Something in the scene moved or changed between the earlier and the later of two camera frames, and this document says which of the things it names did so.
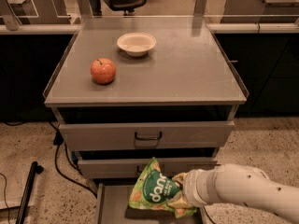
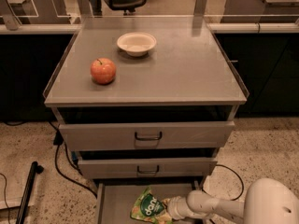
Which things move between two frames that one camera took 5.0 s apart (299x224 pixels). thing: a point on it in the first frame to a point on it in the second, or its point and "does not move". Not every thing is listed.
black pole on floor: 35,169 does not move
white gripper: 193,187 to 177,208
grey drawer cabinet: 128,89 does not move
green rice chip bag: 152,189 to 149,207
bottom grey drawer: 113,206 does not move
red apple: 103,71 does not move
